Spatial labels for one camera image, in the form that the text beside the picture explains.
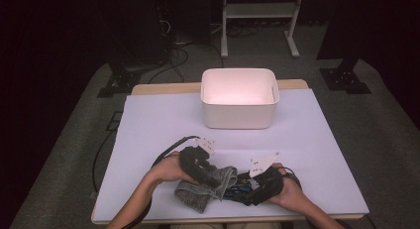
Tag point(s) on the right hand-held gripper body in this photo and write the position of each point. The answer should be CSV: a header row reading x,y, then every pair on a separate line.
x,y
269,186

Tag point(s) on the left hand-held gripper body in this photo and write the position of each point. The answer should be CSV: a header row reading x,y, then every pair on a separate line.
x,y
194,169

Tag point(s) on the grey knitted cloth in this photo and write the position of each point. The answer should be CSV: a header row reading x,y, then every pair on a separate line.
x,y
198,199

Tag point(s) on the person's right hand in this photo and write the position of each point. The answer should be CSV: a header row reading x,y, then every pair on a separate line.
x,y
292,192

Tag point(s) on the person's left hand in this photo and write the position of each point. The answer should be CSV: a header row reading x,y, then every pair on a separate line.
x,y
168,169

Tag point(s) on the white plastic bin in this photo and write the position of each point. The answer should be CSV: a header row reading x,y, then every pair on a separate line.
x,y
237,116

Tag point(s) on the white table sheet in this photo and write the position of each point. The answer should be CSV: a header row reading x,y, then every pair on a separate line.
x,y
148,123

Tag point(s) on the black stand base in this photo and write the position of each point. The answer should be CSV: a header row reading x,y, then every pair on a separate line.
x,y
124,82
345,80

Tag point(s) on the black floor frame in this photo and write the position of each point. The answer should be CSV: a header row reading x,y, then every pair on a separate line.
x,y
110,129

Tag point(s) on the white metal stand frame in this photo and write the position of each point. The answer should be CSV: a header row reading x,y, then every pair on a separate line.
x,y
261,10

